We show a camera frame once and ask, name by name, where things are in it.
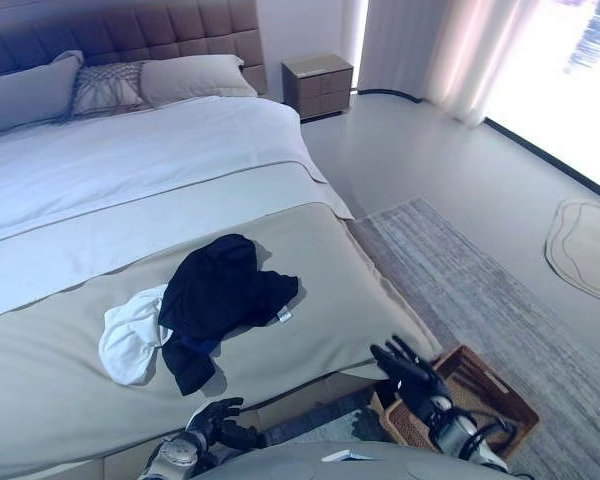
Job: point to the large plain grey pillow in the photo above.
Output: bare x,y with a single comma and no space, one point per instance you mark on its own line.
25,95

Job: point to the brown tufted headboard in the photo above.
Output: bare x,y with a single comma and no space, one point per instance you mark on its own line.
145,35

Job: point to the brown wooden nightstand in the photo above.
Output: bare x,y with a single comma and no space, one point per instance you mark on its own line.
317,85

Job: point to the black garment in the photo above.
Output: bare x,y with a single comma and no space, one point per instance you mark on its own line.
220,305

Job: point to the beige plain pillow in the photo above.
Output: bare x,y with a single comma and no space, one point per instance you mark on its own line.
195,77

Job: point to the white garment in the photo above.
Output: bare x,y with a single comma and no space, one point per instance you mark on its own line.
130,340

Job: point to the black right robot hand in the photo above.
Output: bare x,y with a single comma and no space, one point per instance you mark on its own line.
410,374

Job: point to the grey striped area rug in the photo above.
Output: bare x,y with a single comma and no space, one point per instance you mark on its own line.
480,310

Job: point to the grey robot torso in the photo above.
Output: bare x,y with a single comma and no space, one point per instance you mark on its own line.
350,462

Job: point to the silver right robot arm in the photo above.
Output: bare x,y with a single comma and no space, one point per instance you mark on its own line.
460,430

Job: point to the white sheer curtain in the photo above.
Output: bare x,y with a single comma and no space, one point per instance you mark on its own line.
440,50

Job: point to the brown wicker basket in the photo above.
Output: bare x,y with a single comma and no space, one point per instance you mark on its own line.
485,400

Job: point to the patterned decorative cushion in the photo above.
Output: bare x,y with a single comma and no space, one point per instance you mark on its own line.
107,87

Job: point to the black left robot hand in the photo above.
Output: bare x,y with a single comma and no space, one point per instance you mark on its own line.
215,422

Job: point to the bed with beige cover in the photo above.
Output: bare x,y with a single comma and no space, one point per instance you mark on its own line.
155,225

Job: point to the small beige irregular rug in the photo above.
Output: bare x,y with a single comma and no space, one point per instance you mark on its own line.
582,247

